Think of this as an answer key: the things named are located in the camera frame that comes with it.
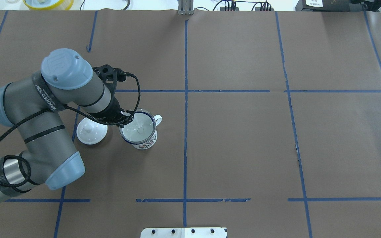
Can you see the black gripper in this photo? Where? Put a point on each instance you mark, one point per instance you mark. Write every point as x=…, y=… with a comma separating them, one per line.
x=111, y=111

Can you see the clear plastic funnel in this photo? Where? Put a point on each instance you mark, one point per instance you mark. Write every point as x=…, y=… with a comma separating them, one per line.
x=140, y=129

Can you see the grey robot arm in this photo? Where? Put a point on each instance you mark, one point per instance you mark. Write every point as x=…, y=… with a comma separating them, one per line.
x=37, y=149

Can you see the white enamel mug blue rim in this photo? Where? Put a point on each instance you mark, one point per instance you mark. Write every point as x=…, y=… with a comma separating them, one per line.
x=150, y=142

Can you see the yellow white round container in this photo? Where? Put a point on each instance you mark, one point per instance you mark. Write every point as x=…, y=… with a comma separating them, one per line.
x=49, y=5

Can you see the black equipment box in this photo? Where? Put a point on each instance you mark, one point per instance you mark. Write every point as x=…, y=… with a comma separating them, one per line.
x=337, y=5

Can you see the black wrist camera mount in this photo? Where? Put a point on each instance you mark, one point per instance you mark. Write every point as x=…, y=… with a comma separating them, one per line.
x=110, y=76

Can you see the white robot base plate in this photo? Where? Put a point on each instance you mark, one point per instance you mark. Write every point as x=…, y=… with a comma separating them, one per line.
x=185, y=232

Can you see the grey metal clamp bracket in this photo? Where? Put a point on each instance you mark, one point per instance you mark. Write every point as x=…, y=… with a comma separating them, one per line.
x=185, y=7

